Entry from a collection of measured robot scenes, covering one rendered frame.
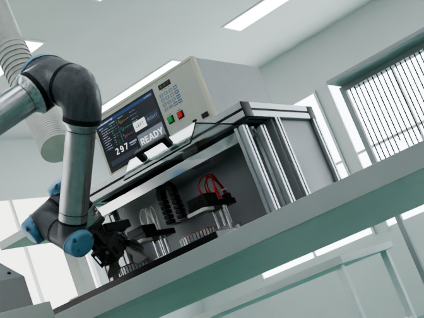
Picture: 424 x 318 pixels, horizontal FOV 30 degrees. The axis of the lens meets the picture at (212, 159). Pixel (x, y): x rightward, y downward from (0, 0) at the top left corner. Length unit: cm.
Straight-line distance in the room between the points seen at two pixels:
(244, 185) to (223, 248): 58
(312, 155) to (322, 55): 669
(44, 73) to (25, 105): 9
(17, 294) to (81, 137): 41
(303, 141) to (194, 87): 39
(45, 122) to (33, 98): 163
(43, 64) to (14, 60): 187
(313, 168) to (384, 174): 82
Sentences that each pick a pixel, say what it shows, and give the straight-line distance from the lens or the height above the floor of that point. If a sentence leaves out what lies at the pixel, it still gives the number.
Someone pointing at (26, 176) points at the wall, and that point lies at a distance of 873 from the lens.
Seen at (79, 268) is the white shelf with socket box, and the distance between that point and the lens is 340.
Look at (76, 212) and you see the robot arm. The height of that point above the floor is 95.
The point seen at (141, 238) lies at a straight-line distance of 234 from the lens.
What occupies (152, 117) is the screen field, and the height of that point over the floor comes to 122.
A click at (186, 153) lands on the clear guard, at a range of 230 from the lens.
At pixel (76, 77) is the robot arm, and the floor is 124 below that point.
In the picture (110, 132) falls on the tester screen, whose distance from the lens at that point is 251.
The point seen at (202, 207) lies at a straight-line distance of 218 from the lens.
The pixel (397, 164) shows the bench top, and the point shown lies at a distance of 161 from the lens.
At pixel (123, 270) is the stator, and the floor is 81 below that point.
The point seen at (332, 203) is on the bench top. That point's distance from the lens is 167.
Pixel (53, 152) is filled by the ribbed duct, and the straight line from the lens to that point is 361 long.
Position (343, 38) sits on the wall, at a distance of 903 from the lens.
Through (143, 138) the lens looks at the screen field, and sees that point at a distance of 243.
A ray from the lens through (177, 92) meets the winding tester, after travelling 235.
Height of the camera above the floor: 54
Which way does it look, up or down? 12 degrees up
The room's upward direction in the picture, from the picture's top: 21 degrees counter-clockwise
